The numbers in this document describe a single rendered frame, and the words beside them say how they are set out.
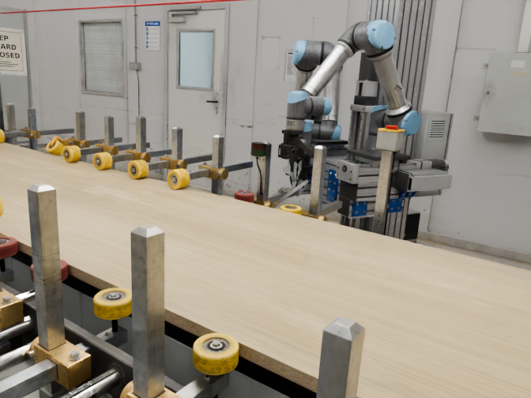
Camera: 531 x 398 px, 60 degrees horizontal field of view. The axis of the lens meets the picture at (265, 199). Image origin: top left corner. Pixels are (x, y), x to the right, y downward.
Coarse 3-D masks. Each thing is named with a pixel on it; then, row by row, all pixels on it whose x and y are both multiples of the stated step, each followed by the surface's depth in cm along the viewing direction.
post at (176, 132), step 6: (174, 132) 211; (180, 132) 212; (174, 138) 212; (180, 138) 213; (174, 144) 212; (180, 144) 213; (174, 150) 213; (180, 150) 214; (174, 156) 214; (180, 156) 215
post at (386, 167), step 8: (384, 152) 156; (392, 152) 154; (384, 160) 156; (392, 160) 156; (384, 168) 157; (392, 168) 156; (384, 176) 157; (392, 176) 157; (384, 184) 158; (384, 192) 158; (376, 200) 160; (384, 200) 159; (376, 208) 161; (384, 208) 159; (376, 216) 161; (384, 216) 160; (376, 224) 162; (384, 224) 162; (376, 232) 162; (384, 232) 162
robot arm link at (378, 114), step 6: (372, 108) 220; (378, 108) 217; (384, 108) 216; (372, 114) 220; (378, 114) 217; (384, 114) 214; (372, 120) 220; (378, 120) 217; (372, 126) 221; (378, 126) 218; (372, 132) 221
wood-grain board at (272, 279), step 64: (0, 192) 169; (64, 192) 174; (128, 192) 179; (192, 192) 185; (64, 256) 115; (128, 256) 118; (192, 256) 120; (256, 256) 123; (320, 256) 125; (384, 256) 128; (448, 256) 131; (192, 320) 89; (256, 320) 90; (320, 320) 92; (384, 320) 93; (448, 320) 95; (512, 320) 96; (384, 384) 73; (448, 384) 74; (512, 384) 75
